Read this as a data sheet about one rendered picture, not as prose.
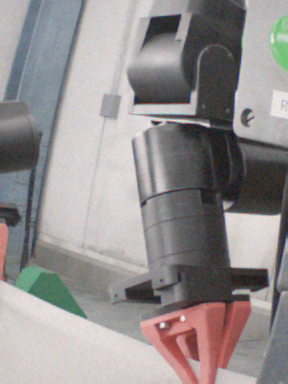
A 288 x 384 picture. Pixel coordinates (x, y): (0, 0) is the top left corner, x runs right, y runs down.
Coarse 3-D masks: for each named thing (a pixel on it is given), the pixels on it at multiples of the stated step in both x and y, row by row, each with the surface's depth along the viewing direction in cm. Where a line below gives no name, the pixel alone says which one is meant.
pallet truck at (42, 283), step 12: (24, 228) 623; (24, 240) 622; (24, 252) 621; (24, 264) 621; (24, 276) 614; (36, 276) 609; (48, 276) 613; (24, 288) 605; (36, 288) 606; (48, 288) 612; (60, 288) 618; (48, 300) 611; (60, 300) 617; (72, 300) 623; (72, 312) 622
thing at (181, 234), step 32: (192, 192) 77; (160, 224) 77; (192, 224) 76; (224, 224) 78; (160, 256) 76; (192, 256) 75; (224, 256) 77; (128, 288) 75; (160, 288) 73; (256, 288) 79
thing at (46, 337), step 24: (0, 288) 96; (0, 312) 96; (24, 312) 93; (48, 312) 90; (0, 336) 96; (24, 336) 93; (48, 336) 90; (72, 336) 87; (96, 336) 85; (120, 336) 82; (0, 360) 96; (24, 360) 92; (48, 360) 89; (72, 360) 87; (96, 360) 84; (120, 360) 82; (144, 360) 80; (192, 360) 77
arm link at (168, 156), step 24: (168, 120) 79; (144, 144) 79; (168, 144) 78; (192, 144) 78; (216, 144) 82; (144, 168) 78; (168, 168) 77; (192, 168) 77; (216, 168) 79; (144, 192) 78; (168, 192) 77; (216, 192) 79
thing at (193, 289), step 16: (176, 288) 72; (192, 288) 73; (208, 288) 74; (224, 288) 75; (176, 304) 73; (192, 304) 74; (240, 304) 75; (224, 320) 75; (240, 320) 75; (192, 336) 78; (224, 336) 75; (192, 352) 78; (224, 352) 75; (224, 368) 75
